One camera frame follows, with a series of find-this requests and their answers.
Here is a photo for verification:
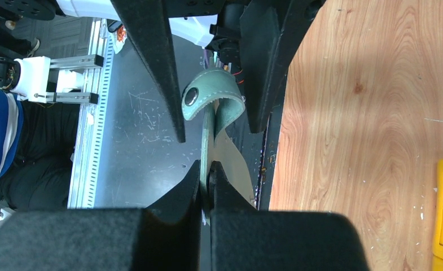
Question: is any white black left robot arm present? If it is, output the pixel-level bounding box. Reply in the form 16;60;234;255
0;1;324;142

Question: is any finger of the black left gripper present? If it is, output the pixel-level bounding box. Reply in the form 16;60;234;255
111;0;186;143
240;0;324;133

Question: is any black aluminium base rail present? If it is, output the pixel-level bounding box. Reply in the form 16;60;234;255
67;19;282;210

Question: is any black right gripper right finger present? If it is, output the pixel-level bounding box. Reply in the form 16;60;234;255
209;161;369;270

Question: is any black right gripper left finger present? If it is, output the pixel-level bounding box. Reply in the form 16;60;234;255
0;161;201;270

